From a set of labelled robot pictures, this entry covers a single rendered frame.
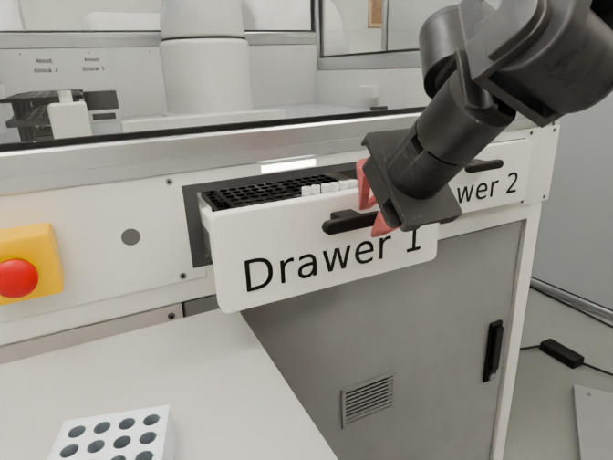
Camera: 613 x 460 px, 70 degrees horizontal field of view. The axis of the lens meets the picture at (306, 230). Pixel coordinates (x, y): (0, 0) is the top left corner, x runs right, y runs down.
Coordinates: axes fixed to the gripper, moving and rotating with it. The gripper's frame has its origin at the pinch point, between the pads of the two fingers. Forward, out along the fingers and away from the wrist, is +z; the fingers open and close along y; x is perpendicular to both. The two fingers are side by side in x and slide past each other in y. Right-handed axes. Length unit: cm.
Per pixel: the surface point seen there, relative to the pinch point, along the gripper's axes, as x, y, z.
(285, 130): 3.4, 17.0, 5.4
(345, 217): 4.1, 0.1, -1.4
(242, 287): 15.1, -2.6, 5.3
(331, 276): 4.3, -3.6, 6.2
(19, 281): 35.6, 4.1, 8.2
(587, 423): -91, -49, 74
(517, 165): -39.8, 8.8, 10.9
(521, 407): -83, -40, 88
